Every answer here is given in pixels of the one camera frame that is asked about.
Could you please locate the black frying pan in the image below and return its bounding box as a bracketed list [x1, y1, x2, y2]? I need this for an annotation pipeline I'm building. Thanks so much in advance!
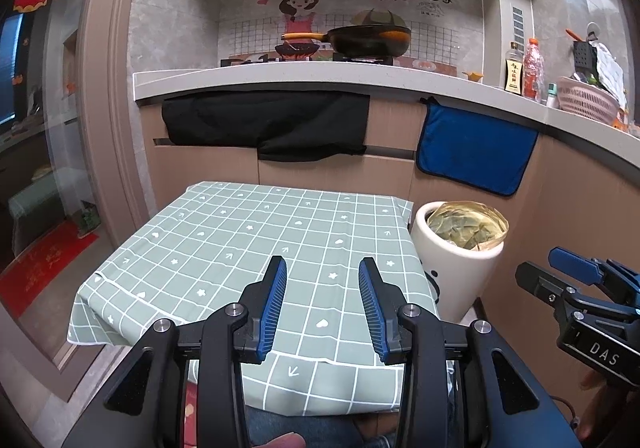
[280, 24, 412, 56]

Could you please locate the dark sauce bottle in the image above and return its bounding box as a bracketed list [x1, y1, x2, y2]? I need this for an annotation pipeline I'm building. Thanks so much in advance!
[504, 42, 524, 95]

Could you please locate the red bottle with orange cap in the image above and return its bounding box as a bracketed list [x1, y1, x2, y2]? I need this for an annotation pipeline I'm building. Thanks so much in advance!
[522, 38, 545, 101]

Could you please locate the person's dark clothing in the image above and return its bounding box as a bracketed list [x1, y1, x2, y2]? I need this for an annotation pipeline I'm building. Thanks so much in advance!
[245, 403, 401, 448]

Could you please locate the cartoon wall sticker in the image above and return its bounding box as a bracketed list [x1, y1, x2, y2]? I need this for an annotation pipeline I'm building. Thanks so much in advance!
[217, 0, 485, 74]

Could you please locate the black cloth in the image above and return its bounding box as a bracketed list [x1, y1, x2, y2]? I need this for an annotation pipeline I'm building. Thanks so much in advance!
[161, 92, 372, 163]

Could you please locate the white waste bin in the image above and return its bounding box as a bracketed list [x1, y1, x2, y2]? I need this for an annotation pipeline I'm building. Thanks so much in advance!
[410, 200, 510, 324]

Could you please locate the person's left hand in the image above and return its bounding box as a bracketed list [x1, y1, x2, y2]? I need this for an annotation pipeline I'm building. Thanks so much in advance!
[245, 433, 307, 448]

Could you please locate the pink plastic basket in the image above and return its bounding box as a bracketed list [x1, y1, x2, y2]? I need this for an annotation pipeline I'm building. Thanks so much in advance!
[556, 75, 626, 121]

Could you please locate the white plastic bag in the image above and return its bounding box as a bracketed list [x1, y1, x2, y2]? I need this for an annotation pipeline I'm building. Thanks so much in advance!
[595, 43, 626, 104]

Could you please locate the glass sliding door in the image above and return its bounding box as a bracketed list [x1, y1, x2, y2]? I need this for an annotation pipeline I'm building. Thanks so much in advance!
[0, 0, 146, 404]

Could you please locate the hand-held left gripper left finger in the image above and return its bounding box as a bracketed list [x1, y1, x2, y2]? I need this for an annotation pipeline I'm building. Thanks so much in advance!
[60, 255, 288, 448]

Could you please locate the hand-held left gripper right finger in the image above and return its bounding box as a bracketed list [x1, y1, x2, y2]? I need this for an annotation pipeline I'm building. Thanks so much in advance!
[357, 257, 583, 448]

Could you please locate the kitchen counter cabinet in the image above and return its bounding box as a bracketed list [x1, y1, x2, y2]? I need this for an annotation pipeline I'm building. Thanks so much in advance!
[132, 63, 640, 379]

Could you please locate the blue towel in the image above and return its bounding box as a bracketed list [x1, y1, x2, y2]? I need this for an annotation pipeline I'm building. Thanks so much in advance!
[416, 98, 540, 197]

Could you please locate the black utensil holder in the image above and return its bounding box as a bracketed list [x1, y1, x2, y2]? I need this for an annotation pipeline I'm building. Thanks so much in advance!
[573, 40, 598, 79]

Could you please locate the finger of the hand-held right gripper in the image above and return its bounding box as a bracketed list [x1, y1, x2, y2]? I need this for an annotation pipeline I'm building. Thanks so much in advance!
[548, 247, 640, 304]
[515, 262, 583, 329]

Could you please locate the person's right hand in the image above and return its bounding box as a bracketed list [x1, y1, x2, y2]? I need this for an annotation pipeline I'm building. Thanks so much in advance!
[580, 370, 636, 406]

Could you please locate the gas stove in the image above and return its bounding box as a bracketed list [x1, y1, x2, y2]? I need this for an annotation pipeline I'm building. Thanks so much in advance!
[220, 44, 396, 69]

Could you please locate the green checked tablecloth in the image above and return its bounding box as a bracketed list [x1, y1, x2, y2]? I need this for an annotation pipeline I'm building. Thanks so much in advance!
[67, 182, 443, 416]

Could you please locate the red floor mat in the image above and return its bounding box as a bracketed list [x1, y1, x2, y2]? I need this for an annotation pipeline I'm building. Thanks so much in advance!
[0, 220, 101, 319]

